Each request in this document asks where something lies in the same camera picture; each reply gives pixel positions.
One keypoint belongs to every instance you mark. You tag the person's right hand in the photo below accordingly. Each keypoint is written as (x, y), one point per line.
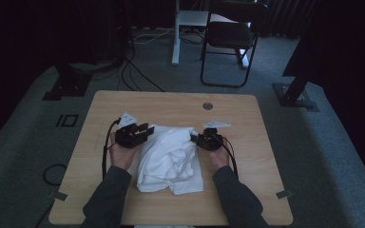
(221, 158)

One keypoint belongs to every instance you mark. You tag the black folding chair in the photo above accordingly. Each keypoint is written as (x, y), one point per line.
(229, 34)

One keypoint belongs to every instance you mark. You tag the dark curtain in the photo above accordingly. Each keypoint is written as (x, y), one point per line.
(285, 19)

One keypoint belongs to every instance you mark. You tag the person's left hand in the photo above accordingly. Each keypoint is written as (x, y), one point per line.
(122, 156)

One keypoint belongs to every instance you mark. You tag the white desk frame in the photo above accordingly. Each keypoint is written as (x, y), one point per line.
(176, 47)

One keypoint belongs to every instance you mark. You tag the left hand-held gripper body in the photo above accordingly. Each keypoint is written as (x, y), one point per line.
(128, 137)

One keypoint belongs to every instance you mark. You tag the white skirt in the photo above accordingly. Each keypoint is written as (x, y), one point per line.
(171, 158)

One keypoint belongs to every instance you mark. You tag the grey tape piece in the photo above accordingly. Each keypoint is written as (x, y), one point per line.
(61, 196)
(284, 194)

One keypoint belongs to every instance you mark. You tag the grey table grommet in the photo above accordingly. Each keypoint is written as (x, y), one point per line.
(207, 106)

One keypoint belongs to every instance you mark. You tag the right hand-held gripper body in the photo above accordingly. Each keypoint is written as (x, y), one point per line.
(210, 142)

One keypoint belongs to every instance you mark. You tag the black stand base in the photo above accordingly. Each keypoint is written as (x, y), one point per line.
(68, 85)
(293, 95)

